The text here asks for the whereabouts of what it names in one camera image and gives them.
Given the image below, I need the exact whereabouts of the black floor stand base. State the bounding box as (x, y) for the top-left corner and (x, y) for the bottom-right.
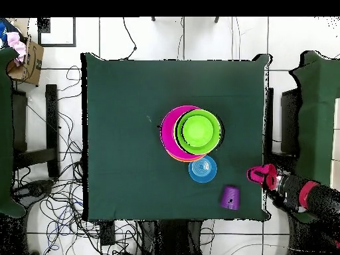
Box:
(13, 179), (55, 203)

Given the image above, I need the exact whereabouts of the pink plastic bowl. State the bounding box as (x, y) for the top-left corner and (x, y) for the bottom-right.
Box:
(159, 105), (208, 161)

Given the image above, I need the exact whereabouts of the black side frame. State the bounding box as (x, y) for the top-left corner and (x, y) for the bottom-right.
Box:
(280, 88), (301, 155)

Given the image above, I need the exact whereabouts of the red plastic cup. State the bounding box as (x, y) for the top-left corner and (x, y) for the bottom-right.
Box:
(246, 164), (270, 185)

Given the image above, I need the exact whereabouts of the small green plastic bowl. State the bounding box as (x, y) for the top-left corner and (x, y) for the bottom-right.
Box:
(181, 114), (215, 148)

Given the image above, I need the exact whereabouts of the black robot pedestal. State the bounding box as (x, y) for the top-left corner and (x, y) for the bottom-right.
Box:
(136, 219), (204, 255)

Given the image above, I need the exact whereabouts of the blue plastic bowl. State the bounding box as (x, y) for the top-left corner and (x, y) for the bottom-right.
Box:
(188, 155), (218, 184)

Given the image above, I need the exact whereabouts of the green covered side table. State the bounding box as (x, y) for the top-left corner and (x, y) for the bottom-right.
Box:
(0, 46), (26, 218)
(289, 50), (340, 224)

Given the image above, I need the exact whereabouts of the black power strip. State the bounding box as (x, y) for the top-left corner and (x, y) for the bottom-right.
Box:
(100, 220), (116, 246)

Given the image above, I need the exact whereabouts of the orange plastic bowl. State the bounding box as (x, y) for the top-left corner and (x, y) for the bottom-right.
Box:
(168, 152), (205, 163)

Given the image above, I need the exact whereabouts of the large green plastic bowl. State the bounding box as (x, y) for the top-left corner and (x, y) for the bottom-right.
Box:
(174, 109), (223, 156)

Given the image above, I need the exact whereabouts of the black square frame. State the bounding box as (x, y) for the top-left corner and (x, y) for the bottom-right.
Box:
(37, 17), (77, 48)

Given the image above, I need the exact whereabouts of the dark green tablecloth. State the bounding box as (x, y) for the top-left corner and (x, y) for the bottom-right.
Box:
(80, 52), (272, 222)

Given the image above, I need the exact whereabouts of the black floor cable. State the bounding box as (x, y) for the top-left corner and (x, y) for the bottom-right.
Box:
(122, 17), (138, 60)

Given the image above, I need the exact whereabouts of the purple plastic cup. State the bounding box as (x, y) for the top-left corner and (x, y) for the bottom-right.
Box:
(220, 185), (240, 211)

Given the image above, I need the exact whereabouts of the cardboard box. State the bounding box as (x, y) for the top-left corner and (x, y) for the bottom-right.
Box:
(7, 39), (44, 86)

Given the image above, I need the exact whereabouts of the white panel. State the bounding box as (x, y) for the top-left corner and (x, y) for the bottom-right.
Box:
(329, 97), (340, 192)

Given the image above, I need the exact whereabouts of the blue fabric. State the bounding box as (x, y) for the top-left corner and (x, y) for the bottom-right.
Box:
(0, 21), (9, 41)

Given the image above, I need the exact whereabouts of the black leg frame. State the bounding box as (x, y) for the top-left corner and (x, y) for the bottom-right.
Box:
(11, 84), (60, 179)

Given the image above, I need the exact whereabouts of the tangle of floor cables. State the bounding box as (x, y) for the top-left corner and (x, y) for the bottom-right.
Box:
(10, 65), (141, 255)

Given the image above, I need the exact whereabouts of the pink cloth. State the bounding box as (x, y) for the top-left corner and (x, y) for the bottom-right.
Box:
(5, 31), (27, 66)

